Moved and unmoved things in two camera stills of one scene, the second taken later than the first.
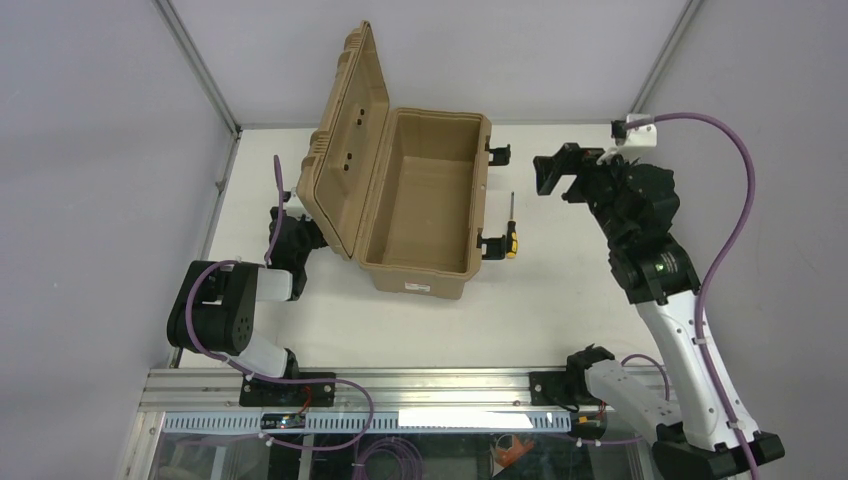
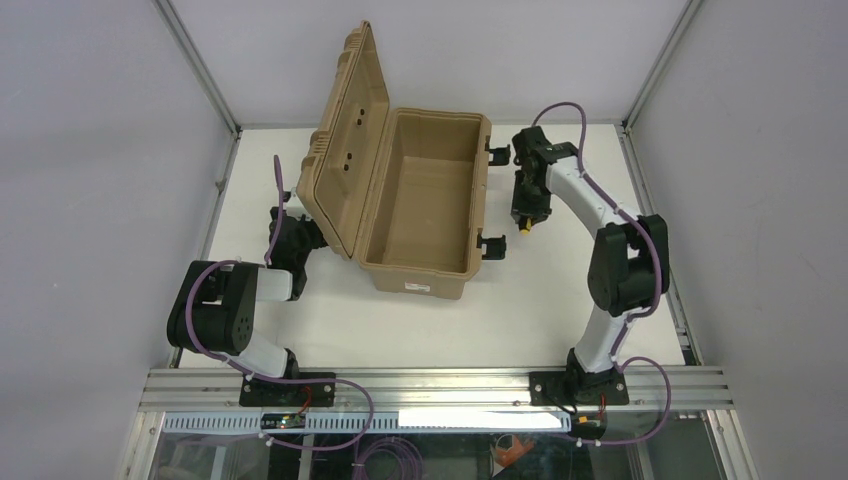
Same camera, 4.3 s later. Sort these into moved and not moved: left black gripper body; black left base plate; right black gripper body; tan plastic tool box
Moved: right black gripper body
Not moved: left black gripper body; tan plastic tool box; black left base plate
